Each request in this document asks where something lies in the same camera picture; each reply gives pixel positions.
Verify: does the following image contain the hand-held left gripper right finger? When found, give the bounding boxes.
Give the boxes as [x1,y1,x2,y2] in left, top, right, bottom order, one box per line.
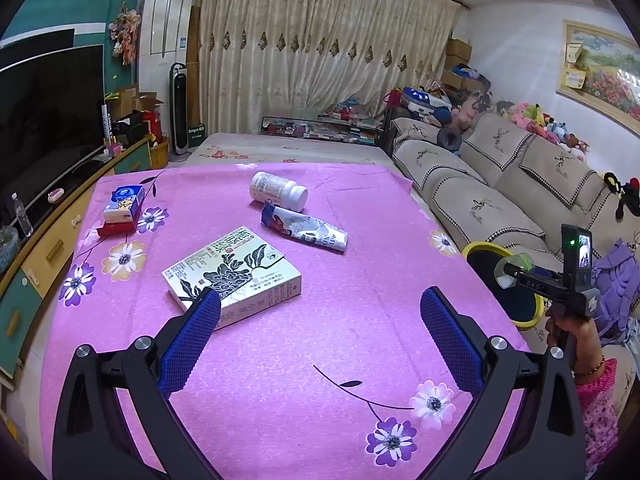
[420,286,587,480]

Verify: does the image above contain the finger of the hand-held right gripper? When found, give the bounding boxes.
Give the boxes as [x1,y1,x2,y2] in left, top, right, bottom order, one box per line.
[494,254,532,291]

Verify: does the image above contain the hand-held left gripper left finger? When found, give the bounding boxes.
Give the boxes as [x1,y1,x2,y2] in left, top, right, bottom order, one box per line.
[52,287,223,480]

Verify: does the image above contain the yellow rimmed trash bin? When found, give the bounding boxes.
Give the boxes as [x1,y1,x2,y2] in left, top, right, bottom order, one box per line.
[461,242,546,331]

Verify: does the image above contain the floral printed tea box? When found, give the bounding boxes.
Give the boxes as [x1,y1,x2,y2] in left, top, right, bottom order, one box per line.
[161,226,302,331]

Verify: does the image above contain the person's right forearm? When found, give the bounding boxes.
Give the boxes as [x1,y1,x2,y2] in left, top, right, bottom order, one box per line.
[575,360,622,476]

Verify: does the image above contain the person's right hand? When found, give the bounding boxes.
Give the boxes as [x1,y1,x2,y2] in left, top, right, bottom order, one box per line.
[545,305,602,376]

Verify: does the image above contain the purple backpack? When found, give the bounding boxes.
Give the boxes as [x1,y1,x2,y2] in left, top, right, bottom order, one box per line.
[590,242,640,336]

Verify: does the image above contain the beige embroidered sofa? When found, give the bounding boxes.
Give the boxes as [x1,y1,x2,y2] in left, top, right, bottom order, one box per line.
[382,110,640,391]

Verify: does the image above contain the black red plush toy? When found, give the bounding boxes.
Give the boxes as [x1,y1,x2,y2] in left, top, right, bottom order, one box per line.
[602,172,640,218]

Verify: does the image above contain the pink floral tablecloth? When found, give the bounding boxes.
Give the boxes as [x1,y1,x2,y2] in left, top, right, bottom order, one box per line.
[39,162,531,480]

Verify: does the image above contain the flat red packet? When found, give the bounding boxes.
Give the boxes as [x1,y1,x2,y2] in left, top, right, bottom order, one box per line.
[96,220,138,237]

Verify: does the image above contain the grey neck pillow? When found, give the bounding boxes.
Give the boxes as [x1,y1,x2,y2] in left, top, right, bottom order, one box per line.
[436,125,463,152]

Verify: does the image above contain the blue tissue pack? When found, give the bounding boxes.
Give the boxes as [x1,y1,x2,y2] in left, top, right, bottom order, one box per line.
[103,185,146,223]

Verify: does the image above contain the white toothpaste tube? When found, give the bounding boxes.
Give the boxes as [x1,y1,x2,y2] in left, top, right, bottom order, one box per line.
[261,204,348,252]

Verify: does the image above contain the pile of plush toys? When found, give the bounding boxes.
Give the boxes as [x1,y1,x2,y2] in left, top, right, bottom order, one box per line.
[385,62,591,161]

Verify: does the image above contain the green yellow television cabinet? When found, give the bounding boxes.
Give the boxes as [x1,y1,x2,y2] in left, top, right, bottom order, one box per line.
[0,135,153,378]

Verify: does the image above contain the white pill bottle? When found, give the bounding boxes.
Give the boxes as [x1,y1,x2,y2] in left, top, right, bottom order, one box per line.
[249,171,309,212]

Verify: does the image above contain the yellow bucket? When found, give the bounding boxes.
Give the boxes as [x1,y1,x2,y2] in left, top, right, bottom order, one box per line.
[148,136,170,171]

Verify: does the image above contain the dark box with green label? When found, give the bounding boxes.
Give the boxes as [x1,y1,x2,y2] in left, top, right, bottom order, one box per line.
[186,122,208,150]

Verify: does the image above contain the glass bowl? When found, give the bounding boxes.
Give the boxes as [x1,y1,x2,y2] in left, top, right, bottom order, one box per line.
[0,225,21,273]

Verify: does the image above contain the framed landscape painting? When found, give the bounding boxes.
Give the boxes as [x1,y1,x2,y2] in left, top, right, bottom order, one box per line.
[556,20,640,123]

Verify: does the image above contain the clear water bottle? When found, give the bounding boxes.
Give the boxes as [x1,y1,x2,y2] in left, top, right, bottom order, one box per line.
[11,193,34,237]

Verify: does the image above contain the floral bed sheet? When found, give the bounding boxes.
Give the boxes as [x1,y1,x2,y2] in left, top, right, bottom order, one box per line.
[182,132,466,256]

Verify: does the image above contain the stacked cardboard boxes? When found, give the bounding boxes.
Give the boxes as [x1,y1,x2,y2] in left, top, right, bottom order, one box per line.
[442,37,473,88]

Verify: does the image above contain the black tower fan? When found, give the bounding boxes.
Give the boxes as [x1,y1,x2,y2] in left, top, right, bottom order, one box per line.
[169,62,193,156]

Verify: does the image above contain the row of colourful boxes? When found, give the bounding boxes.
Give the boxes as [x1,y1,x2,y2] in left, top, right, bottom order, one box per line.
[261,102,386,147]

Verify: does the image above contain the brown cardboard boxes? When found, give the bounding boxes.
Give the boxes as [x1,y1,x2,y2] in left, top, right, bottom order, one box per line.
[107,85,166,121]

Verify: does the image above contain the large black television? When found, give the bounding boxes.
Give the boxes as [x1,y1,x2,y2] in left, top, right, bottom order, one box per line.
[0,44,106,206]

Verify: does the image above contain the cream patterned curtain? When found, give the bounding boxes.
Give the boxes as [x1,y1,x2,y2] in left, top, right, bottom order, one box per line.
[192,0,463,136]

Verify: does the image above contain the white standing air conditioner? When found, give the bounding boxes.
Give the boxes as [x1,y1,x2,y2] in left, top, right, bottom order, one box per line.
[137,0,197,141]

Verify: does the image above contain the artificial flower bunch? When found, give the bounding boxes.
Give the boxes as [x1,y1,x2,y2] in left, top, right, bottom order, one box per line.
[108,2,142,66]

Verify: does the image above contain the bead bracelet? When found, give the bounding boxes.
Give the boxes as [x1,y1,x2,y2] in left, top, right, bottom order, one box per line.
[572,356,606,378]

